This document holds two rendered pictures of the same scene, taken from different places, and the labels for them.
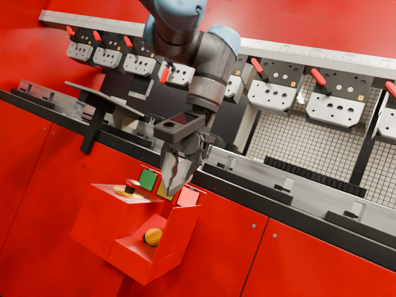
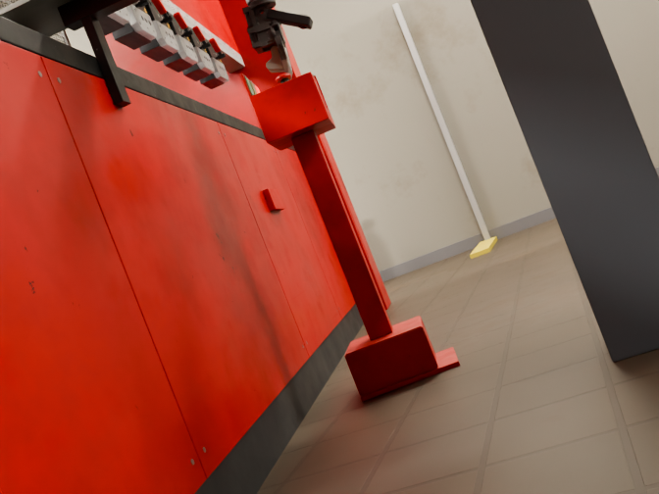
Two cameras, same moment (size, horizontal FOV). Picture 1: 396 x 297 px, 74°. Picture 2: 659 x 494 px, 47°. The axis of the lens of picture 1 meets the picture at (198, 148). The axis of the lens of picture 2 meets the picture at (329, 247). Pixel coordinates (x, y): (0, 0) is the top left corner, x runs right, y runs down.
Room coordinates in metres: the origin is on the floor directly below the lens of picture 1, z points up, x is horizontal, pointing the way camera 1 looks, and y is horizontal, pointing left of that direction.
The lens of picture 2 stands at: (1.17, 1.87, 0.37)
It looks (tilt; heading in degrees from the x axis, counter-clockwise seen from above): 0 degrees down; 254
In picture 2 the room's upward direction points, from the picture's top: 21 degrees counter-clockwise
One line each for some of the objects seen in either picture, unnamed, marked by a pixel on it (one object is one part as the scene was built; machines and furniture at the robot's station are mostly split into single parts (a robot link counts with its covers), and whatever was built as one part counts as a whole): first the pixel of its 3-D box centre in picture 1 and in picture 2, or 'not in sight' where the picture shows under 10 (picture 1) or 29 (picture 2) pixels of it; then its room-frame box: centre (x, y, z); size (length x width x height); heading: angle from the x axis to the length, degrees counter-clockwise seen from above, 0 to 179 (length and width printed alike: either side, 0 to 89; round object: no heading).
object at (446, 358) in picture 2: not in sight; (401, 353); (0.56, 0.08, 0.06); 0.25 x 0.20 x 0.12; 158
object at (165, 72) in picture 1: (167, 72); not in sight; (1.04, 0.23, 1.18); 0.04 x 0.02 x 0.10; 155
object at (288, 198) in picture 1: (245, 182); not in sight; (0.85, -0.18, 0.89); 0.30 x 0.05 x 0.03; 65
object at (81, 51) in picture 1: (86, 46); not in sight; (1.34, 0.72, 1.24); 0.15 x 0.09 x 0.17; 65
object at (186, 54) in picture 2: not in sight; (174, 42); (0.66, -0.72, 1.24); 0.15 x 0.09 x 0.17; 65
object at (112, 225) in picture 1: (142, 213); (290, 102); (0.59, 0.06, 0.75); 0.20 x 0.16 x 0.18; 68
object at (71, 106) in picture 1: (49, 98); not in sight; (1.39, 0.84, 0.92); 0.50 x 0.06 x 0.10; 65
